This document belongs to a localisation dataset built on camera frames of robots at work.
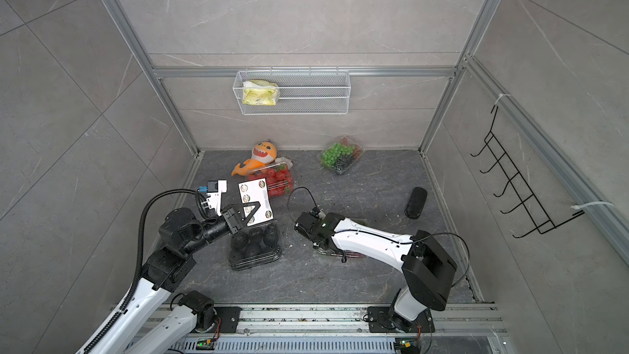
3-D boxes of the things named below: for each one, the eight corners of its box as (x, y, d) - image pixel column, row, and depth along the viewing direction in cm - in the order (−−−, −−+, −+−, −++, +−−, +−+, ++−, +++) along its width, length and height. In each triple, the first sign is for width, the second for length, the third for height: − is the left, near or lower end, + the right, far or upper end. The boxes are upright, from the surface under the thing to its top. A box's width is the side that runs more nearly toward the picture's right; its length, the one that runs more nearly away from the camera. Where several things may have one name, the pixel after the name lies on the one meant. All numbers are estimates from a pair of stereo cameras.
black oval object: (402, 214, 100) (404, 210, 97) (412, 189, 108) (414, 184, 106) (417, 221, 98) (420, 217, 95) (426, 194, 106) (428, 190, 104)
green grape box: (318, 165, 116) (318, 154, 110) (344, 143, 126) (346, 132, 119) (339, 179, 110) (341, 168, 104) (365, 155, 120) (367, 144, 114)
